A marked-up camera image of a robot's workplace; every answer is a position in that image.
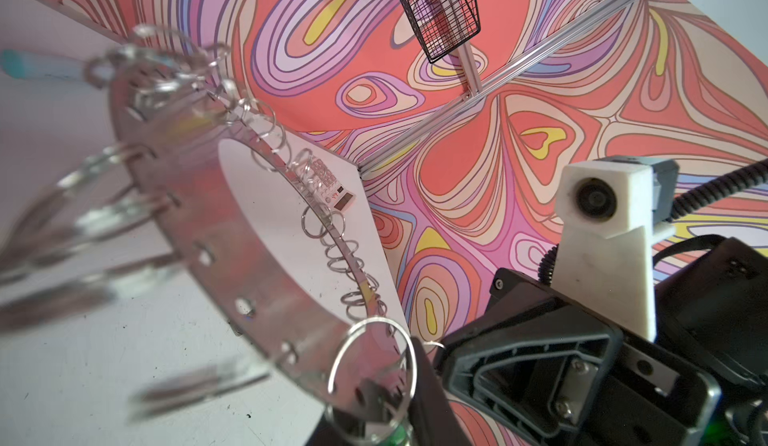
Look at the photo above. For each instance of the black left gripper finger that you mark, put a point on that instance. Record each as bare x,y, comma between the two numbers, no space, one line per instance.
432,419

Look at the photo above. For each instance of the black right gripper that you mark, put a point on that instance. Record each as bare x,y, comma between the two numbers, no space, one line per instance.
555,374

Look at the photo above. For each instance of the green tagged key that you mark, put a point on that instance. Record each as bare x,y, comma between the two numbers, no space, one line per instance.
400,436

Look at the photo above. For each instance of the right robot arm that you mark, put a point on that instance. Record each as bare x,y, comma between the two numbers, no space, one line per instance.
696,212

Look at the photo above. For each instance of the light blue spatula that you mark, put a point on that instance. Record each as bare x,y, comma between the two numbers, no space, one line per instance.
26,65

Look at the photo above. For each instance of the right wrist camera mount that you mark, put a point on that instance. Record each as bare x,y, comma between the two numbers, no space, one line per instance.
614,210

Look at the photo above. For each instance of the black wire basket back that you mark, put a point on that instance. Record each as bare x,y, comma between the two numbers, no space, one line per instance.
442,26

